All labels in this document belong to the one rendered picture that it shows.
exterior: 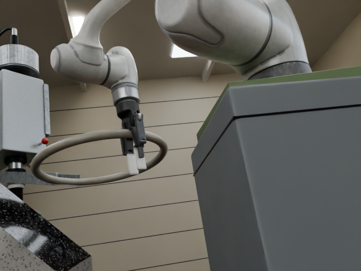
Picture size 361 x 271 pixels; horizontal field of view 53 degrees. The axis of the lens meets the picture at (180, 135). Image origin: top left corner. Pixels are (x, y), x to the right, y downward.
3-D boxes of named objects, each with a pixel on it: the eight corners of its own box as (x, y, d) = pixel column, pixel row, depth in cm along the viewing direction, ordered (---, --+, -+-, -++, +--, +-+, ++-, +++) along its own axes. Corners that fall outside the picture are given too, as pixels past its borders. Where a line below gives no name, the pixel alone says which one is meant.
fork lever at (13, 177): (-27, 180, 182) (-25, 170, 183) (11, 182, 197) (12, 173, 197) (45, 185, 138) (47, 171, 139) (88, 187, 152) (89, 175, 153)
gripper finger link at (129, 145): (123, 121, 118) (122, 121, 119) (124, 155, 116) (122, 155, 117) (134, 121, 120) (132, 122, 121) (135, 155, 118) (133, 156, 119)
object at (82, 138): (4, 183, 128) (3, 175, 129) (113, 189, 165) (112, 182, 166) (86, 125, 101) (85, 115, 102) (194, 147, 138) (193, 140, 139)
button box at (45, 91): (37, 138, 186) (36, 89, 196) (42, 139, 188) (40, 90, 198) (45, 134, 182) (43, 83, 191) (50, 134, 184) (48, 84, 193)
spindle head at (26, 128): (-31, 176, 183) (-29, 95, 197) (12, 178, 200) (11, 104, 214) (2, 155, 162) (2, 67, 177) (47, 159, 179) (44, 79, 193)
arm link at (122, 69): (129, 99, 130) (95, 93, 122) (123, 62, 135) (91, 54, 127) (146, 84, 123) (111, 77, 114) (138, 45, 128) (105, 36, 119)
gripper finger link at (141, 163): (142, 148, 114) (143, 148, 114) (145, 169, 112) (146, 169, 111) (133, 148, 113) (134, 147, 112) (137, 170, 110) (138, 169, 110)
